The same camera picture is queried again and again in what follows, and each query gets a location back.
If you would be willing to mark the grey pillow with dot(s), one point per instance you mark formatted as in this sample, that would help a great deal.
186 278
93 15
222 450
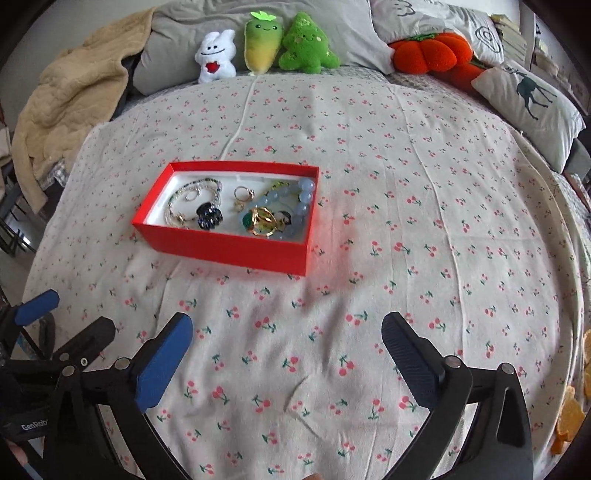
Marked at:
184 41

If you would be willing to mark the red jewelry box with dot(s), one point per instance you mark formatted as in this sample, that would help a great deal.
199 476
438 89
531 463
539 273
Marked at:
221 249

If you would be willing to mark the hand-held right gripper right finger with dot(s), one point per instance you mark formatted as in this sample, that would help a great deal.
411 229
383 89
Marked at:
411 362

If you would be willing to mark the yellow orange plush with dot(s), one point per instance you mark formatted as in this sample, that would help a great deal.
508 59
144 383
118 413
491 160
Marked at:
570 415

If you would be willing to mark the plaid cloth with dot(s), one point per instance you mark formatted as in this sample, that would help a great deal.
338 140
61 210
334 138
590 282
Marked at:
54 175

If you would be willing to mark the yellow green radish plush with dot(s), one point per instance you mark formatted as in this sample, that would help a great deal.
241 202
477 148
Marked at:
263 44

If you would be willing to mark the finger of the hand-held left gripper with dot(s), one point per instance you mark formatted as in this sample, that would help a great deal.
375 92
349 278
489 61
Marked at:
37 308
87 339

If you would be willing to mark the black chair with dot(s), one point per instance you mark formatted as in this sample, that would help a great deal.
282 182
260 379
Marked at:
14 221

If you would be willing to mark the orange pumpkin plush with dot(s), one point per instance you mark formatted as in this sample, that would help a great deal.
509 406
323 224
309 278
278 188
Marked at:
425 53

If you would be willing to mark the green tree plush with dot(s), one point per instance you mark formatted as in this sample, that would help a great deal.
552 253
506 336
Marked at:
307 46

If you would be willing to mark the stack of books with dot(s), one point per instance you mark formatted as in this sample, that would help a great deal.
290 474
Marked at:
510 37

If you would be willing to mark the white plush toy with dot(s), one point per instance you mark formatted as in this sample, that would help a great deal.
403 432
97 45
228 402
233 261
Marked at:
214 57

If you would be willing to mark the cherry print bedsheet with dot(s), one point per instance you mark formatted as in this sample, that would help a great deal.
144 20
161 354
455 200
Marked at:
392 207

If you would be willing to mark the beige quilted blanket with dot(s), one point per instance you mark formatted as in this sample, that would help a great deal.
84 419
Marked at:
64 92

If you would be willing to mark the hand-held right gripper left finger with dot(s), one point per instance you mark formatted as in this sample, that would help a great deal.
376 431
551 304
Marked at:
161 364

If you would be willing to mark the deer print pillow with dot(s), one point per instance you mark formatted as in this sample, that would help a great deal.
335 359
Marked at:
531 106

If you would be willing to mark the white line-print pillow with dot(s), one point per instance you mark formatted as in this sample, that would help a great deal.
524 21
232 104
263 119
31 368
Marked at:
429 16

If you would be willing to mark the orange plush cushion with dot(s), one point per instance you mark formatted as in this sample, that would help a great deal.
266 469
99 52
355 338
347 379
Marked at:
461 76

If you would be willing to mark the person's left hand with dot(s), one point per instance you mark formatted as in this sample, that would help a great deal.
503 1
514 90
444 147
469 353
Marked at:
17 453

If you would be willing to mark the dark hair claw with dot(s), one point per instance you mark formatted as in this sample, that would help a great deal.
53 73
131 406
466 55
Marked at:
207 217

